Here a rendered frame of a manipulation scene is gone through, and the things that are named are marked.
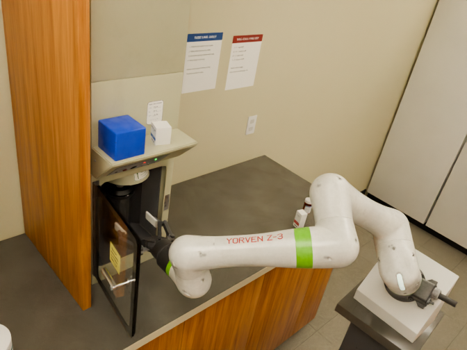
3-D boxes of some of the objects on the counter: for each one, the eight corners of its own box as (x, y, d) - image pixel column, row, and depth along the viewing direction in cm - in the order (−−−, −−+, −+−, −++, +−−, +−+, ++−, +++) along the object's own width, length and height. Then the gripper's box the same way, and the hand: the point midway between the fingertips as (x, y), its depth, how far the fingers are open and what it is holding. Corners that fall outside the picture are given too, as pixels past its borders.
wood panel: (24, 232, 176) (-22, -220, 105) (32, 230, 178) (-9, -215, 107) (83, 310, 148) (72, -233, 78) (91, 307, 150) (88, -227, 79)
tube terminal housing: (60, 246, 173) (50, 55, 134) (131, 220, 194) (140, 48, 155) (91, 285, 158) (90, 82, 119) (164, 252, 179) (183, 71, 141)
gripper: (197, 232, 149) (160, 201, 162) (136, 258, 134) (101, 221, 147) (194, 250, 153) (158, 217, 166) (135, 276, 138) (101, 239, 151)
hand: (134, 221), depth 155 cm, fingers open, 11 cm apart
